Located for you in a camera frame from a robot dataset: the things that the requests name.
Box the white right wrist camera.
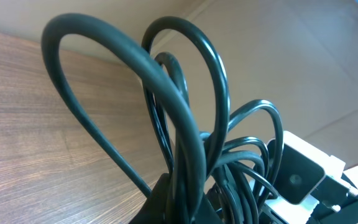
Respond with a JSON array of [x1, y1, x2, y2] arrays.
[[259, 131, 346, 223]]

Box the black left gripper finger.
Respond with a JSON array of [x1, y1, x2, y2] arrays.
[[129, 173, 223, 224]]

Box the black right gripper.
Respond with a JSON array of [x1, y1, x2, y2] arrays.
[[309, 177, 358, 224]]

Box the black usb cables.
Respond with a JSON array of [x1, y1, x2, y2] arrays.
[[40, 12, 285, 224]]

